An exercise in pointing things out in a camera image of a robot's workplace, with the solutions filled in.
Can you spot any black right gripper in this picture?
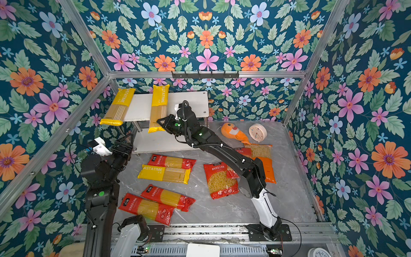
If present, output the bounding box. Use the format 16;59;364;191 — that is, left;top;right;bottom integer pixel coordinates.
157;115;193;140

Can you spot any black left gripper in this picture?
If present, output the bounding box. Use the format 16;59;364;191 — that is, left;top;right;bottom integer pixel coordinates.
104;132;132;184

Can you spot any yellow spaghetti pack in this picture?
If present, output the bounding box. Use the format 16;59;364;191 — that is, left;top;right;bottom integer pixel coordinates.
148;85;170;133
100;88;136;126
138;165;191;184

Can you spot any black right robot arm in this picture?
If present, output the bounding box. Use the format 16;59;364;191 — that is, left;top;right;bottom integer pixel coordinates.
157;100;282;241

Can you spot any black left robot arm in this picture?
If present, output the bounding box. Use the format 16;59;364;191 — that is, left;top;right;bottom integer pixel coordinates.
80;131;148;257

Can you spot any white two-tier shelf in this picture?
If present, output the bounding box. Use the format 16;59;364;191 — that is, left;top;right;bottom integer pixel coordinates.
125;92;209;154

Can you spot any red spaghetti pack rear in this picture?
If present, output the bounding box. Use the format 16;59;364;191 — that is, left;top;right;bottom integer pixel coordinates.
148;154;197;169

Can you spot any red spaghetti pack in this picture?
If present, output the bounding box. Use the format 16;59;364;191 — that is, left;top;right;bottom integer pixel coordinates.
118;193;174;226
140;184;196;212
148;154;197;169

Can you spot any orange fish plush toy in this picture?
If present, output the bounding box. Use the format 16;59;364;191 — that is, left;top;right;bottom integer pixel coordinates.
220;123;251;145

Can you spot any red spaghetti pack front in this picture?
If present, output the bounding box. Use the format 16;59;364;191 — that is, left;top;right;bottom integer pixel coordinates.
118;193;174;226

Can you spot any red spaghetti pack middle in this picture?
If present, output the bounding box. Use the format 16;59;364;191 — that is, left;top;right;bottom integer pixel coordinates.
140;184;196;212

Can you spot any red macaroni bag large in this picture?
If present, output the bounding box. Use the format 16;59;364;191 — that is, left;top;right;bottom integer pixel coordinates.
203;162;239;200

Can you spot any red macaroni bag small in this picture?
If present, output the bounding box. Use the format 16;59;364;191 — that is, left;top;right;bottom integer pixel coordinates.
226;147;252;179

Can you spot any pink round alarm clock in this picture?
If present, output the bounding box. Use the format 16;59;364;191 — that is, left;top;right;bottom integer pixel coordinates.
248;123;268;142

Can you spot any orange macaroni bag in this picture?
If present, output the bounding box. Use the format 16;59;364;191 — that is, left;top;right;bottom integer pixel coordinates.
245;144;277;184

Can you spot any beige cushion bottom left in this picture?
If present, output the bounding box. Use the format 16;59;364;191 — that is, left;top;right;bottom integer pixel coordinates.
59;242;85;257

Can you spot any white box at bottom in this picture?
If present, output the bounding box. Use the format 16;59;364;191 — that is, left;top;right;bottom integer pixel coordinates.
186;243;220;257

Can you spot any white round device bottom right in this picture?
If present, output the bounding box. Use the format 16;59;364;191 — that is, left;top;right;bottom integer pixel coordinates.
307;247;331;257

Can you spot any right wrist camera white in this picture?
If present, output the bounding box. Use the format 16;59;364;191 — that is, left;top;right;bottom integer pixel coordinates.
174;103;182;121

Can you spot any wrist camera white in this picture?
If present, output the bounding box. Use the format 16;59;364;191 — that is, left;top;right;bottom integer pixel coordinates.
174;103;182;121
88;137;112;157

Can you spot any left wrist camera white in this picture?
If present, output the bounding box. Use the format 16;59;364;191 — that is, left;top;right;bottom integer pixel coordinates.
88;137;112;157

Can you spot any black hook rail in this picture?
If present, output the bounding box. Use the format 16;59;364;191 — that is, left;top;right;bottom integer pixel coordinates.
171;71;240;79

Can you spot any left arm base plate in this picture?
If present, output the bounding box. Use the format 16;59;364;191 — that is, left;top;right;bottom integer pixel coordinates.
139;225;166;243

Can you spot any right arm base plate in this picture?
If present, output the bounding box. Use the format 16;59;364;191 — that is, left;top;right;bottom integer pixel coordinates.
246;224;292;242

